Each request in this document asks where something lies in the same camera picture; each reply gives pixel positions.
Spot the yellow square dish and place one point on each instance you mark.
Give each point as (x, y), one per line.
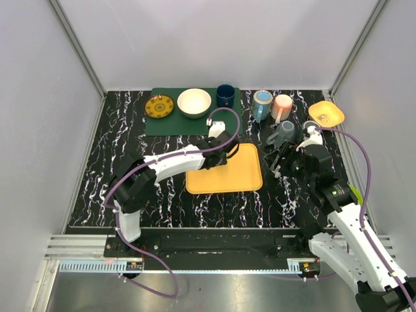
(326, 114)

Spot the dark teal mug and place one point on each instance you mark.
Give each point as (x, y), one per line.
(307, 124)

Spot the orange and blue mug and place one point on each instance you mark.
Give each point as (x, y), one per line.
(261, 104)

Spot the pink mug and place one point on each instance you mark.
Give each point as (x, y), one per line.
(281, 108)

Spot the lime green plate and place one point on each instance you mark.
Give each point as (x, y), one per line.
(357, 194)

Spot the yellow serving tray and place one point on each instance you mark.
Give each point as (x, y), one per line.
(242, 173)

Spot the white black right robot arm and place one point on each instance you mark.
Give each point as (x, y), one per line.
(373, 276)

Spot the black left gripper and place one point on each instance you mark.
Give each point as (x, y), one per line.
(225, 143)

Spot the grey mug white inside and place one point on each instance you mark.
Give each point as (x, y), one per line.
(285, 131)

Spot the dark green placemat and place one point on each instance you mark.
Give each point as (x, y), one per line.
(176, 123)

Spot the light blue mug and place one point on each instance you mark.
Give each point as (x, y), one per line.
(275, 169)

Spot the navy blue mug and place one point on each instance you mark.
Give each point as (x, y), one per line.
(225, 96)

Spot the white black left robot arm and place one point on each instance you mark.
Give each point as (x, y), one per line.
(134, 184)

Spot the yellow patterned plate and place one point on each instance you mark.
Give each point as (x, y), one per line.
(159, 106)

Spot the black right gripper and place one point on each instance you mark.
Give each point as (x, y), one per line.
(288, 151)

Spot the aluminium frame rail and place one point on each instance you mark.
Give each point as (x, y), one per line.
(76, 247)

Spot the white bowl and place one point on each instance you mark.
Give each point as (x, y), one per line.
(194, 103)

